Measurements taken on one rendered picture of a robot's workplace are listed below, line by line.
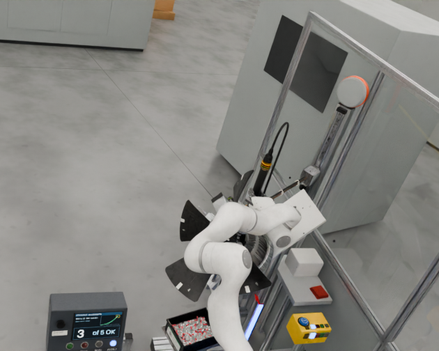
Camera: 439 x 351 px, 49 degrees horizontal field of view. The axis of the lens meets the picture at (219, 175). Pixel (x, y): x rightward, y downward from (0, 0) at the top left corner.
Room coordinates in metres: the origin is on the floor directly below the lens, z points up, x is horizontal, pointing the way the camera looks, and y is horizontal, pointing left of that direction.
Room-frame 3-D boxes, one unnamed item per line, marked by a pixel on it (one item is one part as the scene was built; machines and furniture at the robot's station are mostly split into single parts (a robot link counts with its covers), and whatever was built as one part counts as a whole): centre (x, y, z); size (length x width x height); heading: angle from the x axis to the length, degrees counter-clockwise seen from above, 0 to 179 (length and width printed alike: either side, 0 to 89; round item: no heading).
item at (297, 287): (2.15, -0.61, 0.85); 0.36 x 0.24 x 0.03; 26
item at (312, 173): (2.35, -0.47, 1.39); 0.10 x 0.07 x 0.08; 151
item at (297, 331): (1.61, -0.60, 1.02); 0.16 x 0.10 x 0.11; 116
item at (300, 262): (2.23, -0.61, 0.92); 0.17 x 0.16 x 0.11; 116
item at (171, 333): (1.55, -0.11, 0.85); 0.22 x 0.17 x 0.07; 132
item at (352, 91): (2.44, -0.52, 1.88); 0.17 x 0.15 x 0.16; 26
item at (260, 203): (1.71, -0.22, 1.51); 0.11 x 0.10 x 0.07; 26
